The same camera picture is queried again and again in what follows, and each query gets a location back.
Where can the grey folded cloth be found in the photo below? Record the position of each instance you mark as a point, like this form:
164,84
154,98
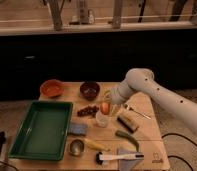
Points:
130,160

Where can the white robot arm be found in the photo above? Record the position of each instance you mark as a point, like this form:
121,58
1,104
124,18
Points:
142,80

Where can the red apple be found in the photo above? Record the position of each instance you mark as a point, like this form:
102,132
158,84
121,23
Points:
105,108

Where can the orange bowl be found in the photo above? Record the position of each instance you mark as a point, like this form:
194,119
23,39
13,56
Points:
51,88

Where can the dark grape bunch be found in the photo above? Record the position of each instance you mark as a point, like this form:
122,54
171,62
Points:
88,111

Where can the white paper cup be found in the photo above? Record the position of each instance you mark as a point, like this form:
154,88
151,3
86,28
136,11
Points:
101,119

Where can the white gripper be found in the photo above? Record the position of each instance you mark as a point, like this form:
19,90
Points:
113,108

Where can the metal knife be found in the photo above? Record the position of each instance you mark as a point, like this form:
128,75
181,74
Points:
129,108

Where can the blue sponge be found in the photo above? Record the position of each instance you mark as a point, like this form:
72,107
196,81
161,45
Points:
78,129

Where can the wooden scrub brush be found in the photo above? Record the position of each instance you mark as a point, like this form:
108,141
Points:
127,123

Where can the white handled dish brush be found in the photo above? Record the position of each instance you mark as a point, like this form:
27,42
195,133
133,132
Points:
100,157

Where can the dark brown bowl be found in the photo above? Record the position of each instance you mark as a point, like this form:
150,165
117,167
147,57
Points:
89,90

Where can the small metal cup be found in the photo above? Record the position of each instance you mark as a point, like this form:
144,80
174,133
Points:
76,147

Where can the green plastic tray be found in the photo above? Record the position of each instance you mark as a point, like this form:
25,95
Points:
43,133

